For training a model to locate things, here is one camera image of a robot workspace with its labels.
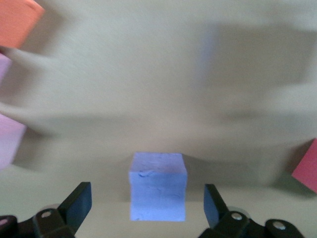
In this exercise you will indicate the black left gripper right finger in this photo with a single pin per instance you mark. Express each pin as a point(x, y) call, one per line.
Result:
point(215, 213)

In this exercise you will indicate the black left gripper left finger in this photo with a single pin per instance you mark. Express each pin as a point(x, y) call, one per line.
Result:
point(74, 210)

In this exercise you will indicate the purple foam cube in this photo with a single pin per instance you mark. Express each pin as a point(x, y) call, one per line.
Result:
point(158, 188)

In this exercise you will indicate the pink foam cube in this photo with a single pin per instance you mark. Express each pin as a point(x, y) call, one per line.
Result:
point(10, 141)
point(4, 69)

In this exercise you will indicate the red foam cube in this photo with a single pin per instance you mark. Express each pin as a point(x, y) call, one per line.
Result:
point(307, 168)

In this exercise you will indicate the paper table cover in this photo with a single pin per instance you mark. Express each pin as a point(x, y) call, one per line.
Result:
point(158, 86)

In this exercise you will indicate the orange foam cube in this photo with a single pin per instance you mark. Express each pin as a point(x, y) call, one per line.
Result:
point(17, 22)

